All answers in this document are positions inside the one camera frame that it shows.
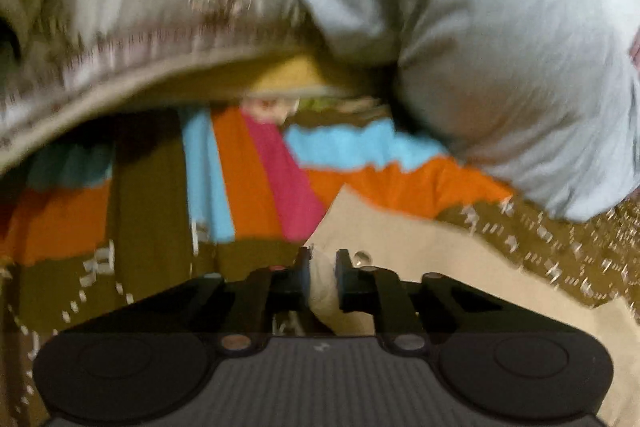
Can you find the beige large garment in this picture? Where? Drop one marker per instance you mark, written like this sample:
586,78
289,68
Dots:
411,247

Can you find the light grey pillow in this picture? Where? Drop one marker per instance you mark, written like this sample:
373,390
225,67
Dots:
542,95

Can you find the floral patterned quilt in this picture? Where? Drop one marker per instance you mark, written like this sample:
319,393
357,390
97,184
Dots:
86,57

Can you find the brown colourful cartoon bedspread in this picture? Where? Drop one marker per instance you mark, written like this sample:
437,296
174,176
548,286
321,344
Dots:
130,204

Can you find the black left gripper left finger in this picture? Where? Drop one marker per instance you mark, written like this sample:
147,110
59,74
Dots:
277,299

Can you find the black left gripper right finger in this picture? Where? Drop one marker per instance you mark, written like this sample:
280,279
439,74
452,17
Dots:
377,292

